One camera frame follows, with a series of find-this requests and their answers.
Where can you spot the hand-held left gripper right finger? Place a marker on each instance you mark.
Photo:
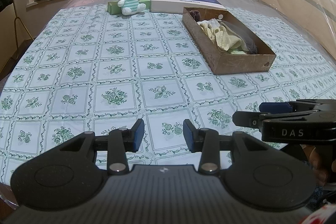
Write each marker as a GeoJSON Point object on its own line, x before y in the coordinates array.
{"type": "Point", "coordinates": [189, 136]}

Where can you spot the clear plastic bag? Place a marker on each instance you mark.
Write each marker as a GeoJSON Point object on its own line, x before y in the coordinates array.
{"type": "Point", "coordinates": [214, 24]}

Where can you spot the red and white printed cloth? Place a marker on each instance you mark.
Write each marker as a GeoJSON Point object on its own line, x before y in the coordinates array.
{"type": "Point", "coordinates": [320, 216]}

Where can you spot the light green cloth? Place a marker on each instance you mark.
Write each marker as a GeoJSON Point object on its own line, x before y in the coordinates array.
{"type": "Point", "coordinates": [236, 51]}

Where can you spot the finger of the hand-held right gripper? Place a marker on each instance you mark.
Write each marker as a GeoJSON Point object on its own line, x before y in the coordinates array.
{"type": "Point", "coordinates": [246, 120]}
{"type": "Point", "coordinates": [274, 107]}

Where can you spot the brown cardboard box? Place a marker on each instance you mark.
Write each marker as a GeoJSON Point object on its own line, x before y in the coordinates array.
{"type": "Point", "coordinates": [225, 66]}

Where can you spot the yellow towel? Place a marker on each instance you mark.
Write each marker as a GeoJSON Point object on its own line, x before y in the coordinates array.
{"type": "Point", "coordinates": [223, 39]}

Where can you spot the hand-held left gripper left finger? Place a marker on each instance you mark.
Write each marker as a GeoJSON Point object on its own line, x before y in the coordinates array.
{"type": "Point", "coordinates": [139, 134]}

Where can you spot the green carton box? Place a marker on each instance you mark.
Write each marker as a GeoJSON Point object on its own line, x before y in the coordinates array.
{"type": "Point", "coordinates": [114, 7]}

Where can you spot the grey cloth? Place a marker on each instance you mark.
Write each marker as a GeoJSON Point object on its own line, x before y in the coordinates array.
{"type": "Point", "coordinates": [246, 37]}

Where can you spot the thin metal rack leg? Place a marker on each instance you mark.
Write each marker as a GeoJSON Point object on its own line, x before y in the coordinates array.
{"type": "Point", "coordinates": [25, 27]}

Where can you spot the person's right hand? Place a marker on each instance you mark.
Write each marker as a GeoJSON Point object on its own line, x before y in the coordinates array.
{"type": "Point", "coordinates": [319, 169]}

